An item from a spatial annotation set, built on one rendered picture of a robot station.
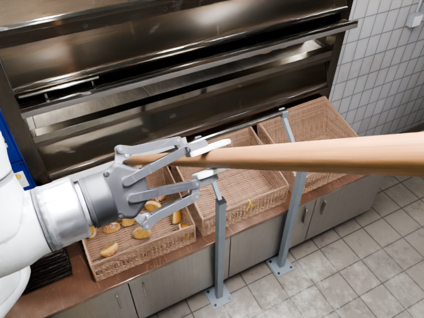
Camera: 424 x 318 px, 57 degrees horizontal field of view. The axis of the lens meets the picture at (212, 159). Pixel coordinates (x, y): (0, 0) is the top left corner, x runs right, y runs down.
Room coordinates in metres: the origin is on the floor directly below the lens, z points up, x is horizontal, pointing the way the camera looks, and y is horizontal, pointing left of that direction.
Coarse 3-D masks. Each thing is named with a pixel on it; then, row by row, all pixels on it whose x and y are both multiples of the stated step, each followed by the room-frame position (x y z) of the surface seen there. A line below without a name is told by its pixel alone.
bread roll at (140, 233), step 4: (136, 228) 1.26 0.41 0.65; (140, 228) 1.25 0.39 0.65; (136, 232) 1.24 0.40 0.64; (140, 232) 1.24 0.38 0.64; (144, 232) 1.24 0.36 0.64; (148, 232) 1.24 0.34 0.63; (136, 236) 1.22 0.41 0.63; (140, 236) 1.22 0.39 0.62; (144, 236) 1.23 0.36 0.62; (148, 236) 1.23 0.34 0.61
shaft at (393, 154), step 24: (288, 144) 0.30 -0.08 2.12; (312, 144) 0.27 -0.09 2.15; (336, 144) 0.24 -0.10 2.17; (360, 144) 0.22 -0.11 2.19; (384, 144) 0.20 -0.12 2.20; (408, 144) 0.19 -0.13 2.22; (240, 168) 0.36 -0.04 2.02; (264, 168) 0.31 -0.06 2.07; (288, 168) 0.28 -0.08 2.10; (312, 168) 0.25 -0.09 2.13; (336, 168) 0.23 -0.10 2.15; (360, 168) 0.21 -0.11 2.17; (384, 168) 0.19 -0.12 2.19; (408, 168) 0.18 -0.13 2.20
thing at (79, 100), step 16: (336, 16) 2.24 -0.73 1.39; (272, 32) 2.04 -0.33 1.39; (288, 32) 2.02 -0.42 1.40; (304, 32) 2.00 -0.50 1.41; (336, 32) 2.02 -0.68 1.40; (208, 48) 1.86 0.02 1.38; (224, 48) 1.85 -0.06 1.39; (240, 48) 1.83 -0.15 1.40; (272, 48) 1.82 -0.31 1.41; (144, 64) 1.70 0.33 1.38; (160, 64) 1.69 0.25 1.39; (176, 64) 1.67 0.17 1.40; (208, 64) 1.66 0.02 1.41; (96, 80) 1.55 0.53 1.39; (112, 80) 1.54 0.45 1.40; (144, 80) 1.51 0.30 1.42; (160, 80) 1.54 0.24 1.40; (48, 96) 1.41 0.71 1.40; (96, 96) 1.40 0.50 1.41; (32, 112) 1.28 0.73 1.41
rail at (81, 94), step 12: (336, 24) 2.04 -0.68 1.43; (348, 24) 2.06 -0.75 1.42; (300, 36) 1.91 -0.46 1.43; (252, 48) 1.77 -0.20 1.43; (204, 60) 1.66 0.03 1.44; (216, 60) 1.68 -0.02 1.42; (156, 72) 1.55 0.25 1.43; (168, 72) 1.57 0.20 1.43; (120, 84) 1.46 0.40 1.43; (72, 96) 1.36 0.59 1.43; (84, 96) 1.38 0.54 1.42; (24, 108) 1.28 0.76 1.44; (36, 108) 1.29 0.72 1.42
